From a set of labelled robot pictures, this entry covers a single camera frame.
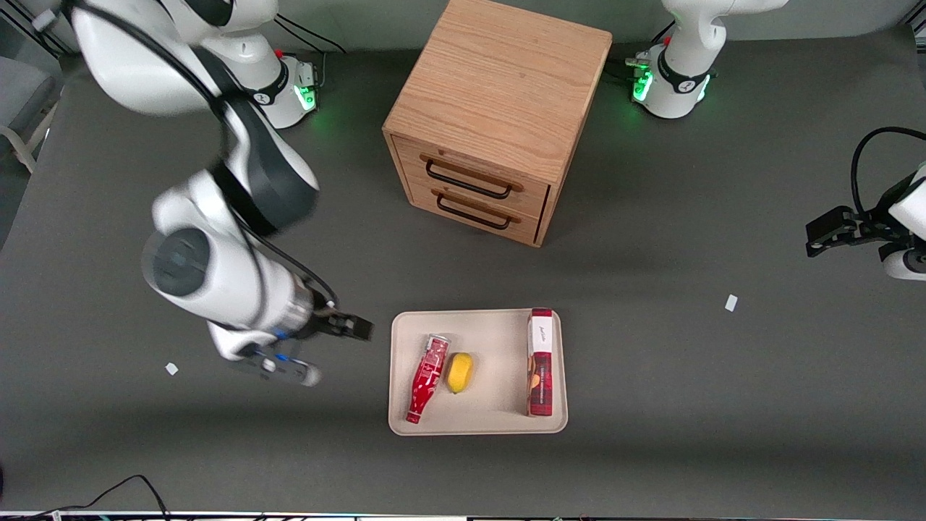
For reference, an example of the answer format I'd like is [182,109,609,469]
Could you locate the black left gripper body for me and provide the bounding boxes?
[852,205,901,245]

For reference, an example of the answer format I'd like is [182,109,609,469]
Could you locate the thin black floor cable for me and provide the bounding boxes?
[0,474,171,521]

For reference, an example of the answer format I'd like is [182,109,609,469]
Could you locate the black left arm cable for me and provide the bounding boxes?
[850,127,926,218]

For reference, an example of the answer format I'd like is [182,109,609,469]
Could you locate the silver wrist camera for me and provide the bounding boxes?
[242,350,323,388]
[881,245,926,283]

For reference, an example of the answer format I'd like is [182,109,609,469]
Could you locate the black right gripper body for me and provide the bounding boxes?
[310,308,349,341]

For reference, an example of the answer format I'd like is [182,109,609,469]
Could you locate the yellow lemon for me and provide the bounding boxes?
[445,352,475,395]

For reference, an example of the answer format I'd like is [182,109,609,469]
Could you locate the red tartan cookie box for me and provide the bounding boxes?
[527,308,555,418]

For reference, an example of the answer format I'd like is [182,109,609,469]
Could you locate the black base cables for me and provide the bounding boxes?
[273,13,349,57]

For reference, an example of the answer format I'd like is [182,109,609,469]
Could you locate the grey chair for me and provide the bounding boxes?
[0,54,62,174]

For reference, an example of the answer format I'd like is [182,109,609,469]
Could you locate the beige plastic tray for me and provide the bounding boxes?
[388,309,569,436]

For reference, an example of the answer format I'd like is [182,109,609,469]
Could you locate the red ketchup bottle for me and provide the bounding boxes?
[405,333,453,425]

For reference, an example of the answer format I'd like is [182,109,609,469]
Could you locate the wooden drawer cabinet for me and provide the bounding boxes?
[382,0,614,248]

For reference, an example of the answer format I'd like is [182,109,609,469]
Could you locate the black drawer handle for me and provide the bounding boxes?
[436,192,511,231]
[425,159,513,200]

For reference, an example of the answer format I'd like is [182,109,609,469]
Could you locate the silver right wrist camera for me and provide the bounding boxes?
[242,350,323,388]

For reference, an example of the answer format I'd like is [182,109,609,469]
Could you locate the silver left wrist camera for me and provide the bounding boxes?
[881,245,926,283]

